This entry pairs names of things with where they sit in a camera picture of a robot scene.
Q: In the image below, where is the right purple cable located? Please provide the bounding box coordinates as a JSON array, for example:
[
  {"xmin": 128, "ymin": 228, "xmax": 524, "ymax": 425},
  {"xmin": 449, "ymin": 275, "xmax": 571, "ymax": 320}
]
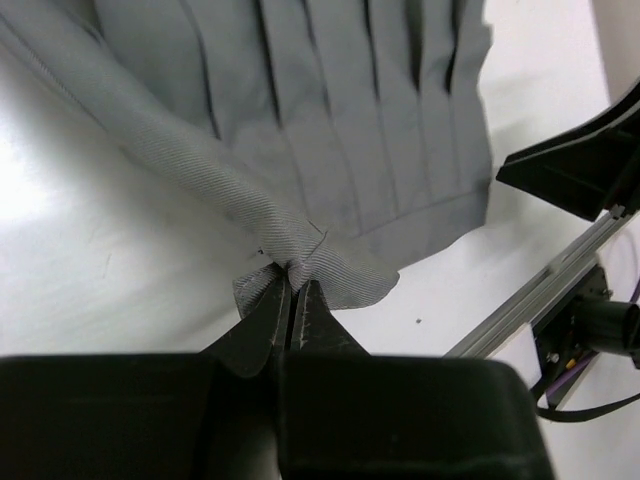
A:
[{"xmin": 542, "ymin": 279, "xmax": 640, "ymax": 401}]

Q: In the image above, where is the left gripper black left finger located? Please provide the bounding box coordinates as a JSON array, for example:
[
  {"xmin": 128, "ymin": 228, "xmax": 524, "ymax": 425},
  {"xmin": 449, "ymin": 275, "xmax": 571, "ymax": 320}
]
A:
[{"xmin": 203, "ymin": 264, "xmax": 291, "ymax": 376}]

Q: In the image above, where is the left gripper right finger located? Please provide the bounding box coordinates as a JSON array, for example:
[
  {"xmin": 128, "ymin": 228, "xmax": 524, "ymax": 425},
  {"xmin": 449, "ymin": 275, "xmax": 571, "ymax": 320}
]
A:
[{"xmin": 290, "ymin": 280, "xmax": 367, "ymax": 355}]

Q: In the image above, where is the grey pleated skirt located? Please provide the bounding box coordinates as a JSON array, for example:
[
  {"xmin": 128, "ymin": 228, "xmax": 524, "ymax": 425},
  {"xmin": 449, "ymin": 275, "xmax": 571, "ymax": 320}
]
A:
[{"xmin": 0, "ymin": 0, "xmax": 496, "ymax": 376}]

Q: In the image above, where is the aluminium front rail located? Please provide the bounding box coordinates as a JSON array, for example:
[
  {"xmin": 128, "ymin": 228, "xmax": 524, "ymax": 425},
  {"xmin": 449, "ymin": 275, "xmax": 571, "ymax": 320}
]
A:
[{"xmin": 446, "ymin": 207, "xmax": 633, "ymax": 358}]

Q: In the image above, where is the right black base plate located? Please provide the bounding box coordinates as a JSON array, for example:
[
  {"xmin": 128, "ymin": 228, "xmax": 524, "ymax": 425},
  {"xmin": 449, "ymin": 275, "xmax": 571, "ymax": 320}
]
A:
[{"xmin": 533, "ymin": 265, "xmax": 611, "ymax": 409}]

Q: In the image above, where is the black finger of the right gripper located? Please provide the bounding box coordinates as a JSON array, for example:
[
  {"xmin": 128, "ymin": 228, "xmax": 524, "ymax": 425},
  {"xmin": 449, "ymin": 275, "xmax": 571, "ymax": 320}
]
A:
[{"xmin": 496, "ymin": 84, "xmax": 639, "ymax": 221}]

